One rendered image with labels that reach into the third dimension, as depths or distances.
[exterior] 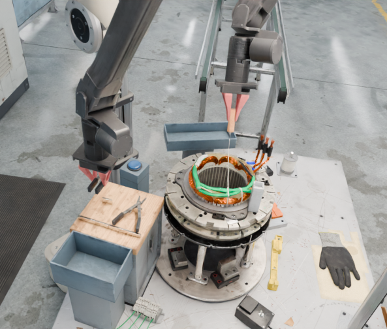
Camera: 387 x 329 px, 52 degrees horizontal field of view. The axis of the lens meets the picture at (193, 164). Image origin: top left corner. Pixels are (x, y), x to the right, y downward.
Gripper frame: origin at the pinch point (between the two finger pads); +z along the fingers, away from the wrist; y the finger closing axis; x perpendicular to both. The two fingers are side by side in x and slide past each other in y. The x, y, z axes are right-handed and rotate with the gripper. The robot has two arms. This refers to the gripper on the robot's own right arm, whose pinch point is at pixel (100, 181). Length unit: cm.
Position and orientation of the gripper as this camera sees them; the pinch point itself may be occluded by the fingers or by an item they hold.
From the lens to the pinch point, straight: 102.5
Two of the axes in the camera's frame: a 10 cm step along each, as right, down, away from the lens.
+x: 2.8, -6.1, 7.4
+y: 9.5, 2.5, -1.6
